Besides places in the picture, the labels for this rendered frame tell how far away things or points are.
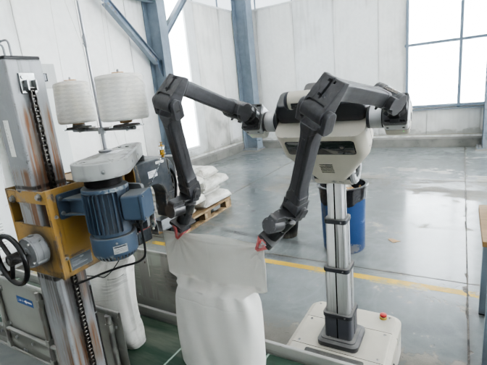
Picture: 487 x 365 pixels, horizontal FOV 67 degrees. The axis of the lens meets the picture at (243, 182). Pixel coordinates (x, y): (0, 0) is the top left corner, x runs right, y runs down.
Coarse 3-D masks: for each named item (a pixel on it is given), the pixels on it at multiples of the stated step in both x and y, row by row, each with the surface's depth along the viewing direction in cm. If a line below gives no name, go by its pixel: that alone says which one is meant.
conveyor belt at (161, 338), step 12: (144, 324) 206; (156, 324) 205; (168, 324) 204; (156, 336) 195; (168, 336) 194; (144, 348) 186; (156, 348) 185; (168, 348) 184; (180, 348) 184; (132, 360) 179; (144, 360) 178; (156, 360) 177; (168, 360) 176; (180, 360) 175; (276, 360) 169; (288, 360) 169
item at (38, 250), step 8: (24, 240) 122; (32, 240) 121; (40, 240) 123; (24, 248) 123; (32, 248) 121; (40, 248) 121; (48, 248) 123; (32, 256) 122; (40, 256) 121; (48, 256) 124; (32, 264) 123; (40, 264) 123
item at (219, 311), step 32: (192, 256) 157; (224, 256) 147; (256, 256) 141; (192, 288) 154; (224, 288) 150; (256, 288) 145; (192, 320) 156; (224, 320) 145; (256, 320) 146; (192, 352) 160; (224, 352) 150; (256, 352) 148
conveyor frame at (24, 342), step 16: (16, 272) 285; (160, 320) 212; (176, 320) 205; (0, 336) 221; (16, 336) 208; (32, 336) 199; (32, 352) 204; (48, 352) 195; (272, 352) 176; (288, 352) 171; (304, 352) 167
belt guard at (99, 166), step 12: (132, 144) 154; (96, 156) 128; (108, 156) 125; (120, 156) 122; (132, 156) 130; (72, 168) 114; (84, 168) 112; (96, 168) 112; (108, 168) 113; (120, 168) 116; (132, 168) 127; (84, 180) 113; (96, 180) 112
